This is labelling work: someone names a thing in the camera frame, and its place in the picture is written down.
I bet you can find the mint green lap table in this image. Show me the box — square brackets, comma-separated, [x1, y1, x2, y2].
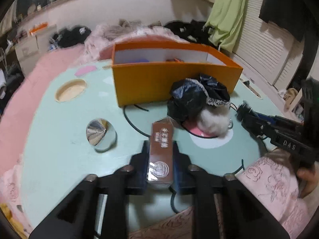
[19, 59, 287, 234]

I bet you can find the black patterned pouch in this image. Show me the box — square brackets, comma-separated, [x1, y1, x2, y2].
[167, 73, 230, 124]

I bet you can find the green hanging cloth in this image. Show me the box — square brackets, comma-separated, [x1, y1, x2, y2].
[205, 0, 247, 53]

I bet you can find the brown small carton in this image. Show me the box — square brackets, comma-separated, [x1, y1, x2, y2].
[147, 117, 174, 189]

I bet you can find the orange tray on desk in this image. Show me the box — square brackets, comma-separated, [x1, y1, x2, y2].
[29, 22, 48, 35]

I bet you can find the white fur pompom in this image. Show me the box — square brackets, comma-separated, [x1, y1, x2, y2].
[196, 105, 230, 136]

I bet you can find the black clothes pile left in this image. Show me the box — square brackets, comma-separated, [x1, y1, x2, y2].
[48, 25, 91, 51]

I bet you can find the black clothes pile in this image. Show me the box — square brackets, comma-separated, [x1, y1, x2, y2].
[48, 25, 91, 51]
[164, 20, 217, 49]

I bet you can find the clear plastic wrapper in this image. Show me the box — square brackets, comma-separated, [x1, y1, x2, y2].
[86, 118, 117, 152]

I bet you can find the person right hand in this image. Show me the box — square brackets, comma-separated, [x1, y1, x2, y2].
[297, 162, 318, 198]

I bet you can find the pink floral quilt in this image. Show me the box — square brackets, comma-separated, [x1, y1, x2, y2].
[75, 19, 187, 65]

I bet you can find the black clothes pile right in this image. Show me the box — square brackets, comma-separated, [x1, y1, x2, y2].
[164, 20, 217, 49]

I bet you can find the blue small box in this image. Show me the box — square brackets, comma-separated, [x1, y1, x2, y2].
[130, 58, 149, 63]

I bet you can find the orange cardboard box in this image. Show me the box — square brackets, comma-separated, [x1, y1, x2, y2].
[112, 41, 243, 107]

